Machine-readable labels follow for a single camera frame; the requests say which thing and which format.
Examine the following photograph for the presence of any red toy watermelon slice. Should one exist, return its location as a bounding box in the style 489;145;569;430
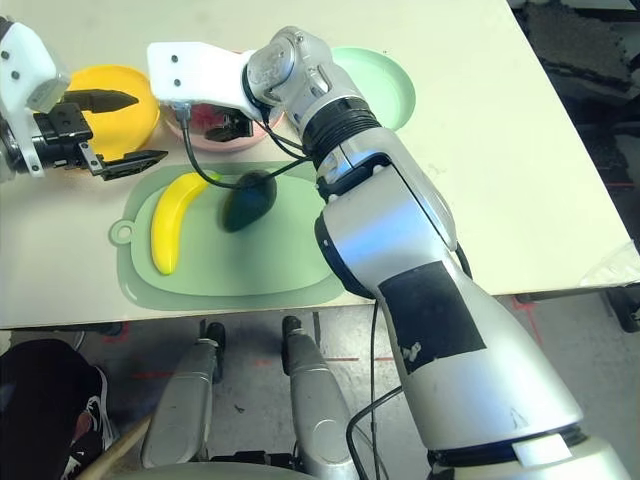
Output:
192;102;229;132

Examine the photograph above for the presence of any wooden stick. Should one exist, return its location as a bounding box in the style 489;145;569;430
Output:
74;414;154;480

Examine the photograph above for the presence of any clear plastic bag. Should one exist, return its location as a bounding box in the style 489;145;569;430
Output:
579;239;640;289

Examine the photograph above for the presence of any dark green toy avocado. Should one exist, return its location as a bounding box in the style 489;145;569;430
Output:
221;169;278;234

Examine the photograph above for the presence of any silver right robot leg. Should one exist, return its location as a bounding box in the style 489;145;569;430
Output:
282;315;361;480

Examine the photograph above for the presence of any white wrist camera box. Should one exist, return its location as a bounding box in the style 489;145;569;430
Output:
146;41;254;112
0;19;69;124

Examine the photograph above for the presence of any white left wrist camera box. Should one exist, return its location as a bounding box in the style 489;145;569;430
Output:
0;19;69;124

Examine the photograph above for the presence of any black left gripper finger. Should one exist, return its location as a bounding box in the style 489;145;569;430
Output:
64;88;140;114
97;149;168;182

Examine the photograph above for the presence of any bystander black trouser leg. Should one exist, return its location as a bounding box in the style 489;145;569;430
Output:
0;339;109;480

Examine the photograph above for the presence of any green silicone mat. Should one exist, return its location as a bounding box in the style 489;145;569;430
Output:
108;160;361;312

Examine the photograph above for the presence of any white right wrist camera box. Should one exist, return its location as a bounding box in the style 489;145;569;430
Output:
146;41;254;112

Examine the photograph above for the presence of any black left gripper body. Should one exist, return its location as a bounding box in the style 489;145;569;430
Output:
32;103;109;174

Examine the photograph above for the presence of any silver left robot leg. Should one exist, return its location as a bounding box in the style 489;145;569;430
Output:
141;322;226;469

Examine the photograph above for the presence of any yellow plastic plate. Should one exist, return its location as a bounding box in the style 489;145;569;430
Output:
64;63;161;161

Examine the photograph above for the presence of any grey robot torso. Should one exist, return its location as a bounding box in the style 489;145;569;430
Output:
107;462;311;480

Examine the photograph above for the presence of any black patterned bystander sneaker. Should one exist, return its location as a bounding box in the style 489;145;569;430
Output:
64;367;121;480

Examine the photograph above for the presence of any long black body cable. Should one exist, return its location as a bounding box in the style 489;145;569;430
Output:
347;299;406;480

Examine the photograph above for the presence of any yellow toy banana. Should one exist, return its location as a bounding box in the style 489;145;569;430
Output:
151;171;224;276

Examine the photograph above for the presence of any mint green plastic plate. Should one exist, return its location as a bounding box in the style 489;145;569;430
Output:
329;46;417;134

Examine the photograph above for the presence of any silver robot leg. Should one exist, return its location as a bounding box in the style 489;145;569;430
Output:
282;315;361;480
141;322;226;469

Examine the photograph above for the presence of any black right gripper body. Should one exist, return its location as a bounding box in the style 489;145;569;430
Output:
219;110;254;139

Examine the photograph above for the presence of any pink plastic plate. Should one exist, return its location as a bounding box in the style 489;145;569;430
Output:
162;48;289;151

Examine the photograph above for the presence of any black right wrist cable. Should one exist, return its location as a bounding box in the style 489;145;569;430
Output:
174;102;321;191

